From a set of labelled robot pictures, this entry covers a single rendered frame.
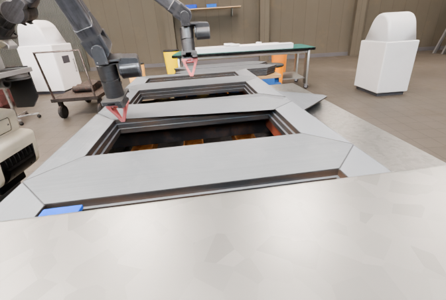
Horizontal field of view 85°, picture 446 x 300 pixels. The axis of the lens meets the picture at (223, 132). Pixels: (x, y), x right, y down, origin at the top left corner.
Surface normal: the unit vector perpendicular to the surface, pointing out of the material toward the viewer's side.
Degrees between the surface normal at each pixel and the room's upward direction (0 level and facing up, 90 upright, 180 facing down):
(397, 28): 80
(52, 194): 0
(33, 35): 90
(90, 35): 105
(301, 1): 90
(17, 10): 98
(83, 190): 0
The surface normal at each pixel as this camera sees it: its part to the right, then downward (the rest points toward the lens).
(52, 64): -0.07, 0.40
